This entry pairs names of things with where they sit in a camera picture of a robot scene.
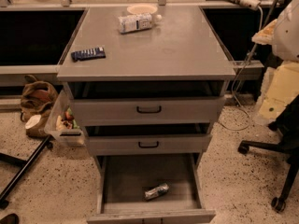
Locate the grey top drawer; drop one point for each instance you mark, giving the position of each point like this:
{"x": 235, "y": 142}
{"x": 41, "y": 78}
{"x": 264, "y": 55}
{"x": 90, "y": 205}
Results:
{"x": 146, "y": 111}

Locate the dark blue snack bar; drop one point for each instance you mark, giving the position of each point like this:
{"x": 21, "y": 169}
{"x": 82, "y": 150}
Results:
{"x": 88, "y": 54}

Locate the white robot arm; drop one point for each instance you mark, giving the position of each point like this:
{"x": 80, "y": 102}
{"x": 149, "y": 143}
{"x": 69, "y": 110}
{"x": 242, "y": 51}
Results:
{"x": 282, "y": 33}

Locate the black metal floor stand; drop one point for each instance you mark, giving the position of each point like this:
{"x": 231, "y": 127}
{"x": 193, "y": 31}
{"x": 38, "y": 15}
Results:
{"x": 23, "y": 165}

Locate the grey bottom drawer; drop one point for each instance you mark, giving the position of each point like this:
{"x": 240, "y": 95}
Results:
{"x": 124, "y": 179}

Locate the white plastic bottle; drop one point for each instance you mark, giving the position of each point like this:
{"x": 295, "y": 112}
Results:
{"x": 137, "y": 22}

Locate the black shoe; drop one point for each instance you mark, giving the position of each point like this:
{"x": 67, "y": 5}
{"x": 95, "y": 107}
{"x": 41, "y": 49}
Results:
{"x": 10, "y": 219}

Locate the grey drawer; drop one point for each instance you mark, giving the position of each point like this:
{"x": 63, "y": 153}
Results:
{"x": 124, "y": 179}
{"x": 149, "y": 144}
{"x": 146, "y": 111}

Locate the grey drawer cabinet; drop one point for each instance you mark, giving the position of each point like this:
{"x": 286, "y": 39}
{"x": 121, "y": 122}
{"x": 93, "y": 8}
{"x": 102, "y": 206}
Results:
{"x": 178, "y": 58}

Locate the clear plastic storage bin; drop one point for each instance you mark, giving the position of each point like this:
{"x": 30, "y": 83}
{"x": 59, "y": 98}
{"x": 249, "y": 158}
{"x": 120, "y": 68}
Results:
{"x": 61, "y": 124}

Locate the grey middle drawer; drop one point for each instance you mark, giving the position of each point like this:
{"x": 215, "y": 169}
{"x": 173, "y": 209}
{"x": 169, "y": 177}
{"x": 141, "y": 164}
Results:
{"x": 149, "y": 144}

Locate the brown bag on floor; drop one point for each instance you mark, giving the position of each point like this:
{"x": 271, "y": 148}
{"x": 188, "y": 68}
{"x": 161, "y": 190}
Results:
{"x": 37, "y": 100}

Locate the white round plate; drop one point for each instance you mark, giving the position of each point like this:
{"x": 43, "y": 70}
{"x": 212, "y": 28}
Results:
{"x": 142, "y": 8}

